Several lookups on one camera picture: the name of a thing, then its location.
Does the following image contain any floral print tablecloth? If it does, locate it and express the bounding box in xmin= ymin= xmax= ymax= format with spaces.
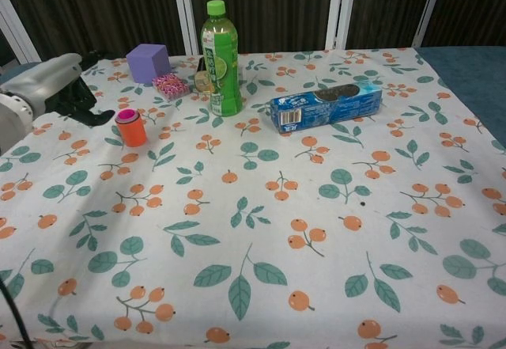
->
xmin=0 ymin=47 xmax=506 ymax=349

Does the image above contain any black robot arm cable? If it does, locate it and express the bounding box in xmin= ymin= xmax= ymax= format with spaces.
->
xmin=0 ymin=279 xmax=33 ymax=345

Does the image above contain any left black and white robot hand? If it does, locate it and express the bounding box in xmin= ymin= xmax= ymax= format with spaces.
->
xmin=0 ymin=50 xmax=114 ymax=128

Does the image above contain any dark folding screen panel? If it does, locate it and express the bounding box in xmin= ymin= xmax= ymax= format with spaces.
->
xmin=335 ymin=0 xmax=447 ymax=50
xmin=0 ymin=0 xmax=198 ymax=65
xmin=413 ymin=0 xmax=506 ymax=49
xmin=179 ymin=0 xmax=349 ymax=55

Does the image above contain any gold round tin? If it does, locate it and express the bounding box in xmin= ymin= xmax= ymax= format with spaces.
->
xmin=193 ymin=70 xmax=217 ymax=93

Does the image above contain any orange plastic cup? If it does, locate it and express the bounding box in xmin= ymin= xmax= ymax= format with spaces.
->
xmin=115 ymin=116 xmax=148 ymax=148

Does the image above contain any green tea bottle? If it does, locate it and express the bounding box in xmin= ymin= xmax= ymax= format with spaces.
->
xmin=200 ymin=0 xmax=244 ymax=118

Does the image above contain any pink patterned small box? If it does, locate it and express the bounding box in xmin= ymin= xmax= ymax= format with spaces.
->
xmin=151 ymin=71 xmax=189 ymax=100

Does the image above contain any blue cookie box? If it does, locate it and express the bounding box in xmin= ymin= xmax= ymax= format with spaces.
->
xmin=269 ymin=81 xmax=383 ymax=135

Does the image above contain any purple foam cube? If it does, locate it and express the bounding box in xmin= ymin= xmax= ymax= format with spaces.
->
xmin=125 ymin=43 xmax=172 ymax=85

